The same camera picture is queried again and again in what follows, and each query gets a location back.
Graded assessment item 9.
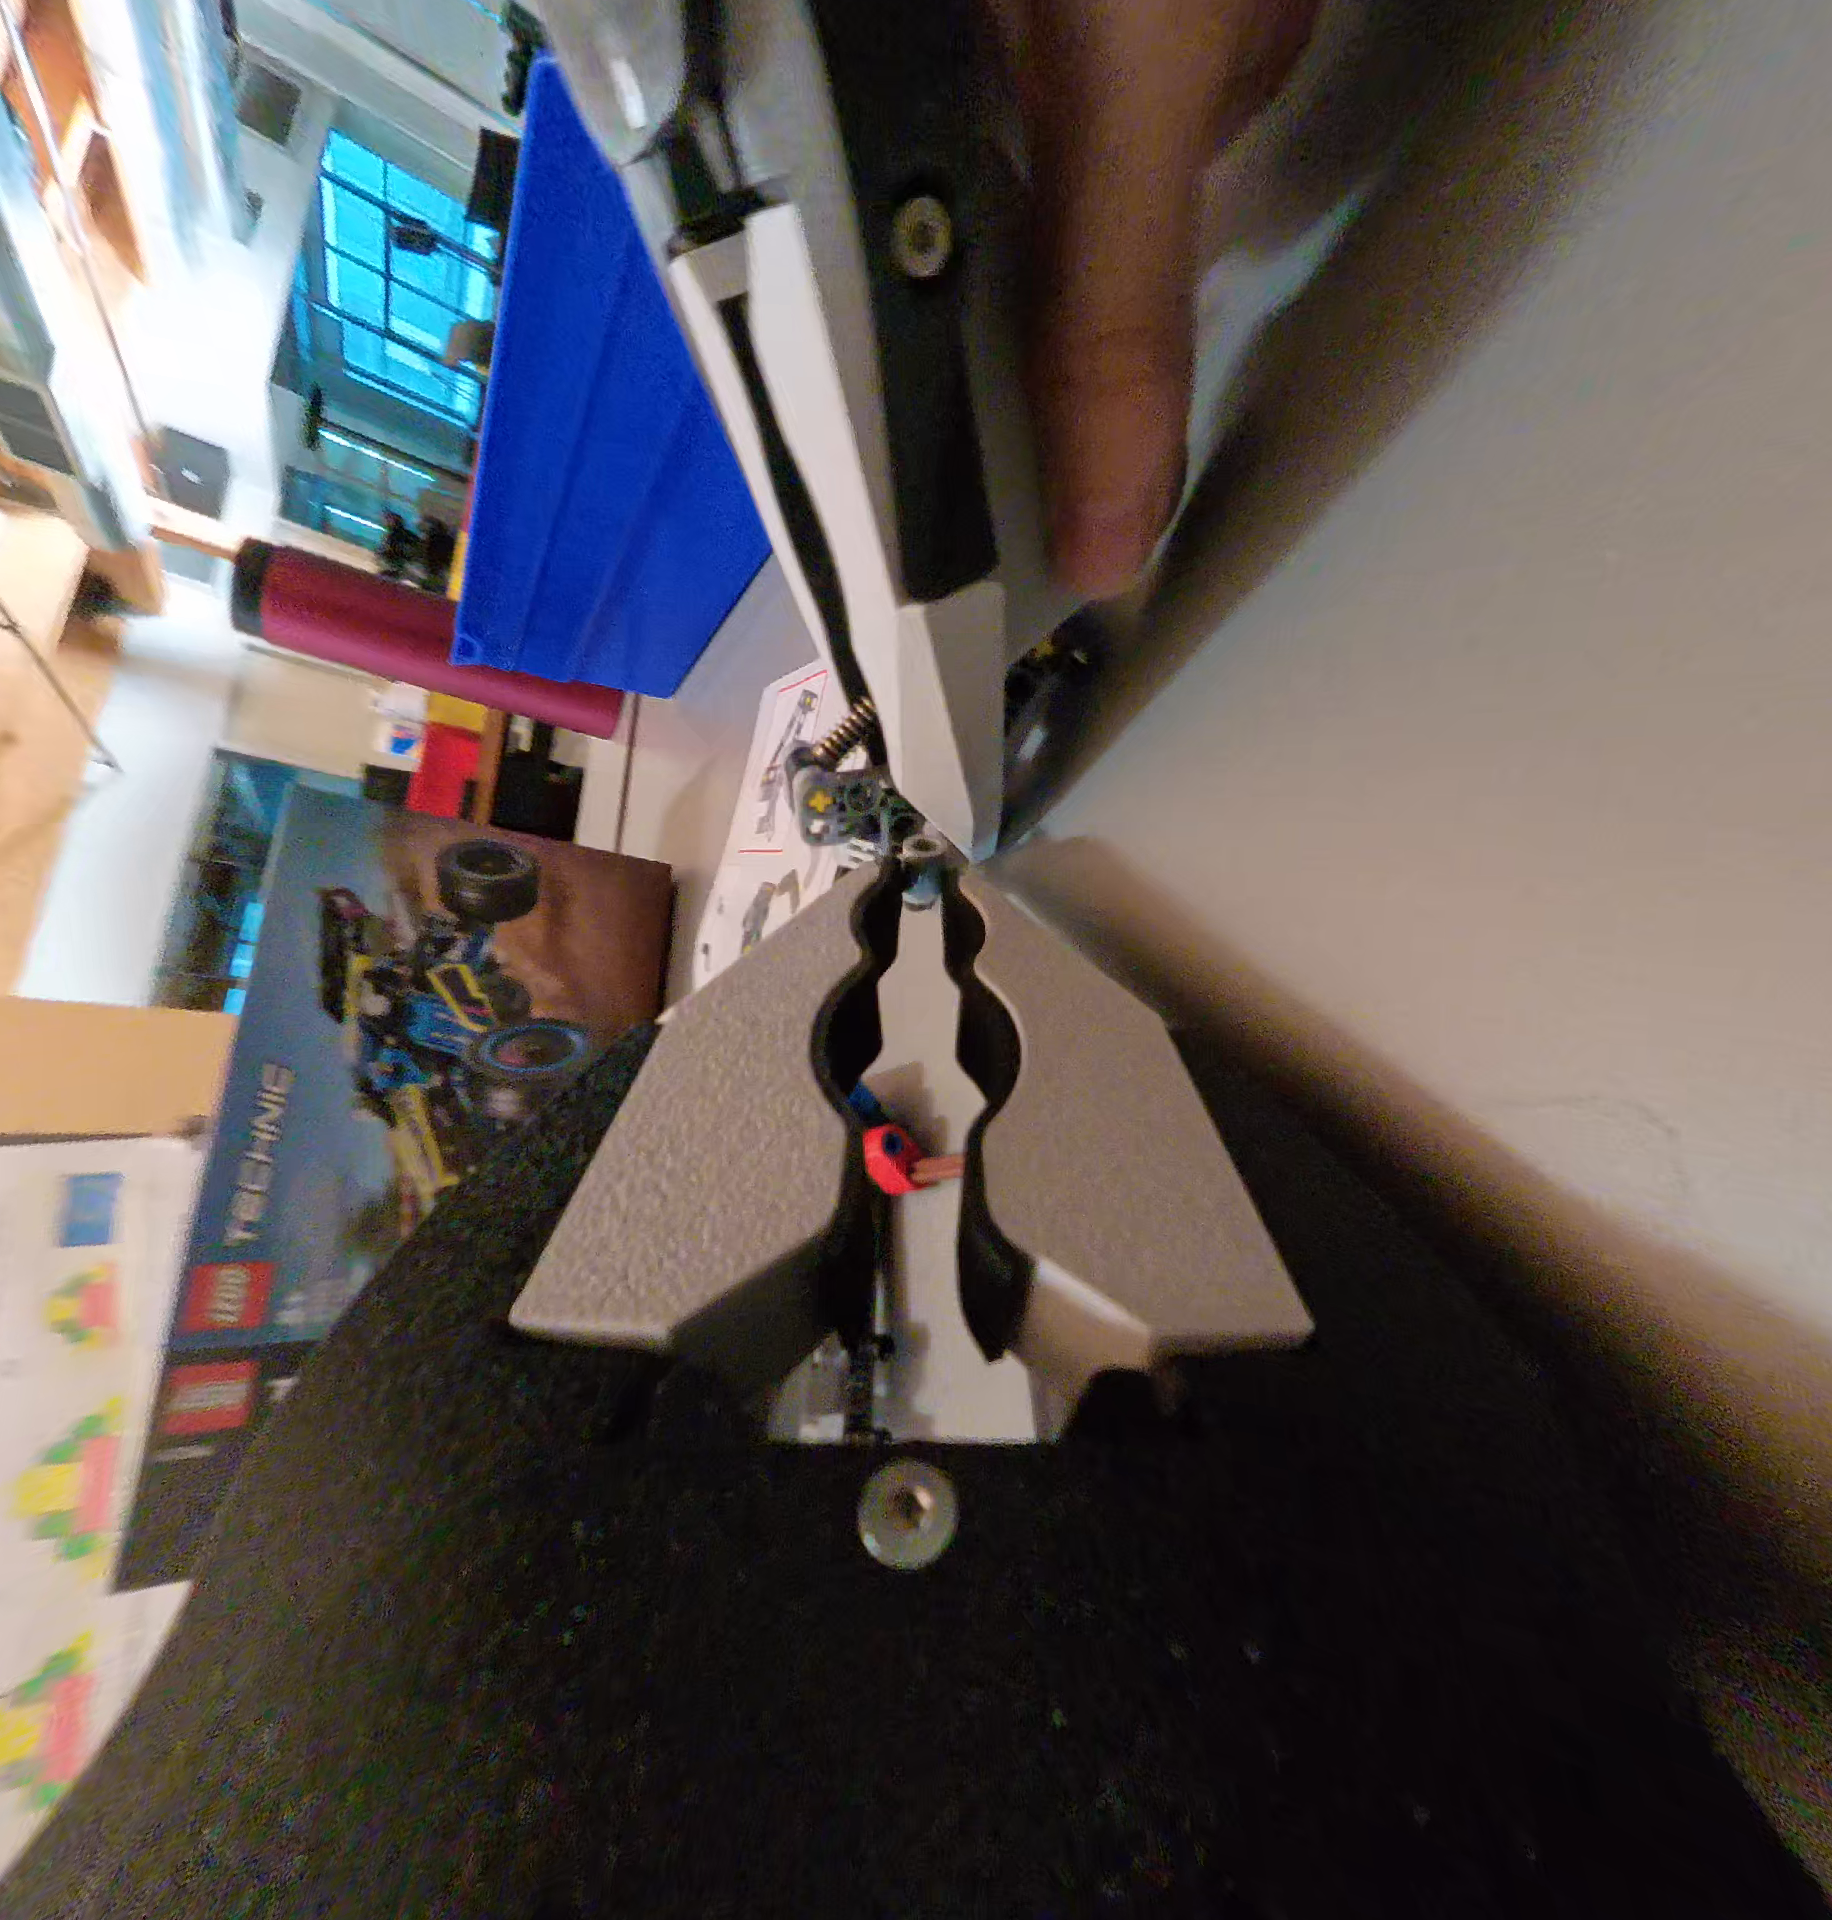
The grey lego shock absorber assembly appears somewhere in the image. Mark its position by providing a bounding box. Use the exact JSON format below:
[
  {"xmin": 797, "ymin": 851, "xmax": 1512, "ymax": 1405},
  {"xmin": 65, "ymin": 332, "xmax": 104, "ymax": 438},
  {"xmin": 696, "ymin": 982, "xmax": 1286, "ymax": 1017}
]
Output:
[{"xmin": 785, "ymin": 697, "xmax": 930, "ymax": 863}]

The black box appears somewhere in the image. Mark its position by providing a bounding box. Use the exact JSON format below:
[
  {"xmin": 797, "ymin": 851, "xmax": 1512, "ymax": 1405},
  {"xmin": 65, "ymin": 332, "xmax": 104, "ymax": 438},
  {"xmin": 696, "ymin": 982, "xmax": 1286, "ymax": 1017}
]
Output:
[{"xmin": 489, "ymin": 718, "xmax": 584, "ymax": 842}]

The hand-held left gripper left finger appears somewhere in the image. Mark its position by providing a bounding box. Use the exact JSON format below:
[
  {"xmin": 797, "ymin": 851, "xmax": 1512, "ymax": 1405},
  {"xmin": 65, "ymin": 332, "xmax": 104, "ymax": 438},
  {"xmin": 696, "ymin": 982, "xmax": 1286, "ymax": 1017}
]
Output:
[{"xmin": 507, "ymin": 865, "xmax": 905, "ymax": 1445}]

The maroon bottle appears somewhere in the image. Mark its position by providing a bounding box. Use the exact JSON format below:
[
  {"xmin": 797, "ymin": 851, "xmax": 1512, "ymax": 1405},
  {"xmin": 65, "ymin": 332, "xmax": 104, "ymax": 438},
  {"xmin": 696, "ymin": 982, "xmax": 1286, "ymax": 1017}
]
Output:
[{"xmin": 228, "ymin": 536, "xmax": 629, "ymax": 743}]

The air conditioner unit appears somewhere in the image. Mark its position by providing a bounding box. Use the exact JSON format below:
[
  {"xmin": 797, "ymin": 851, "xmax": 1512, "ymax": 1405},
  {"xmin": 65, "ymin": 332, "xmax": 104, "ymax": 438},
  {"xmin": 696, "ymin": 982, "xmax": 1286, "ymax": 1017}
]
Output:
[{"xmin": 0, "ymin": 353, "xmax": 132, "ymax": 550}]

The dark monitor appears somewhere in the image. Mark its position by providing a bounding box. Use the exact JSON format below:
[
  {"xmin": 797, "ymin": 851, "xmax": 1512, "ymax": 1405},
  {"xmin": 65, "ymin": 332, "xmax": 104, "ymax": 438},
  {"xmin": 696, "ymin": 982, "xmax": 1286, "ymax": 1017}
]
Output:
[{"xmin": 143, "ymin": 425, "xmax": 233, "ymax": 521}]

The large window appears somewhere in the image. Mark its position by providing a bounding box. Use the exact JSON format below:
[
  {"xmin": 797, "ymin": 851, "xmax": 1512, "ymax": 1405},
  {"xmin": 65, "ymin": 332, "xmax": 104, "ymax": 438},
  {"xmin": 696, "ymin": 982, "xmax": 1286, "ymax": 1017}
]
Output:
[{"xmin": 278, "ymin": 127, "xmax": 504, "ymax": 521}]

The open lego instruction booklet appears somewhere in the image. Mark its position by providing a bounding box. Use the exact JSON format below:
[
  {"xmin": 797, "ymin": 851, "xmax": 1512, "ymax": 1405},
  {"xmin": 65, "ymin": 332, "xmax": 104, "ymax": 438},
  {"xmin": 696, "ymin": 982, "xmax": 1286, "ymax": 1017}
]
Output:
[{"xmin": 698, "ymin": 661, "xmax": 918, "ymax": 977}]

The white printed box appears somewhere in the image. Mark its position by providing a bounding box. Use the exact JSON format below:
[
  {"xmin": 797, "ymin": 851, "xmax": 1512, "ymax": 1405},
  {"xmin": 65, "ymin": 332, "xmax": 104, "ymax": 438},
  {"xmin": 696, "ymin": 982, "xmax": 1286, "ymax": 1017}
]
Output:
[{"xmin": 0, "ymin": 1132, "xmax": 213, "ymax": 1909}]

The lego chassis with blue beam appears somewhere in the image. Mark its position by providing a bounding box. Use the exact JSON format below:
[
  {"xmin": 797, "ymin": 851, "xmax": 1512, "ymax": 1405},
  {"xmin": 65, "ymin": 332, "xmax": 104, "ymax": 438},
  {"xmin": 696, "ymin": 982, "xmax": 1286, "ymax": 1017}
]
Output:
[{"xmin": 841, "ymin": 1078, "xmax": 968, "ymax": 1444}]

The red box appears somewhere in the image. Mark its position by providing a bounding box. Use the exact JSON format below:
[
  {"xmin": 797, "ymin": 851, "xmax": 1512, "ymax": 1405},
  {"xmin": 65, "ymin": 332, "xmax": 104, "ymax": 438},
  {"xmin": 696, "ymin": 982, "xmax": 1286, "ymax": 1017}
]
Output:
[{"xmin": 402, "ymin": 718, "xmax": 504, "ymax": 821}]

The person's right hand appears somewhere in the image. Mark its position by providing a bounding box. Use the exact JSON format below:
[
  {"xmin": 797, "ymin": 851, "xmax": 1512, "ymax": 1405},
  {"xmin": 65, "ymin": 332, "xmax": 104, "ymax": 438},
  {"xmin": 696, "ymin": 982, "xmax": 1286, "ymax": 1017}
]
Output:
[{"xmin": 989, "ymin": 0, "xmax": 1331, "ymax": 601}]

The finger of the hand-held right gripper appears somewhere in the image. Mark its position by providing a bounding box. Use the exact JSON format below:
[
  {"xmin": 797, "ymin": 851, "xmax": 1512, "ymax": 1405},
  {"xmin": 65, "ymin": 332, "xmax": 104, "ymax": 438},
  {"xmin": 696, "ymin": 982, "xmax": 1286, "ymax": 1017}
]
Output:
[
  {"xmin": 664, "ymin": 199, "xmax": 903, "ymax": 773},
  {"xmin": 773, "ymin": 199, "xmax": 1009, "ymax": 859}
]

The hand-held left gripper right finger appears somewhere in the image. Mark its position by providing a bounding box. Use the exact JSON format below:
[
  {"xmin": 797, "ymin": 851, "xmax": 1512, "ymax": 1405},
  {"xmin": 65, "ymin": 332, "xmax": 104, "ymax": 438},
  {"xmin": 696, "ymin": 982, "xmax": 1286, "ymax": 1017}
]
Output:
[{"xmin": 947, "ymin": 859, "xmax": 1318, "ymax": 1445}]

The wooden shelf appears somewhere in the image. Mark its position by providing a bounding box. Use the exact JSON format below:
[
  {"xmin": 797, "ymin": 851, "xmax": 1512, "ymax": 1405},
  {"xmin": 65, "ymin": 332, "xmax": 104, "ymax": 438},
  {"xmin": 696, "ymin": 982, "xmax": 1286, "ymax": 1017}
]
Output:
[{"xmin": 0, "ymin": 0, "xmax": 151, "ymax": 287}]

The cardboard box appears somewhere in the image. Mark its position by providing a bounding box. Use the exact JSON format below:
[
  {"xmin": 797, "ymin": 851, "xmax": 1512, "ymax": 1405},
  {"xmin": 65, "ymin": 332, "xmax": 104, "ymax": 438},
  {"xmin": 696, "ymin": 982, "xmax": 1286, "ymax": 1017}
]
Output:
[{"xmin": 0, "ymin": 996, "xmax": 244, "ymax": 1149}]

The blue plastic bin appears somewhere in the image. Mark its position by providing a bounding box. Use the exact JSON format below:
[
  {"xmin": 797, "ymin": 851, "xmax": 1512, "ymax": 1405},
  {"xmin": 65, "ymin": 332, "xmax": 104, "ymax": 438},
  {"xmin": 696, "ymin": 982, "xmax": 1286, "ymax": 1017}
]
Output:
[{"xmin": 449, "ymin": 52, "xmax": 777, "ymax": 701}]

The lego set box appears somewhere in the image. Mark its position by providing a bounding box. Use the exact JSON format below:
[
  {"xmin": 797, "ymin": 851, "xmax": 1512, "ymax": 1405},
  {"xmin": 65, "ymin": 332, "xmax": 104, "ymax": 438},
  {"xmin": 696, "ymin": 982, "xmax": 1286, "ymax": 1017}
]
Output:
[{"xmin": 113, "ymin": 779, "xmax": 680, "ymax": 1592}]

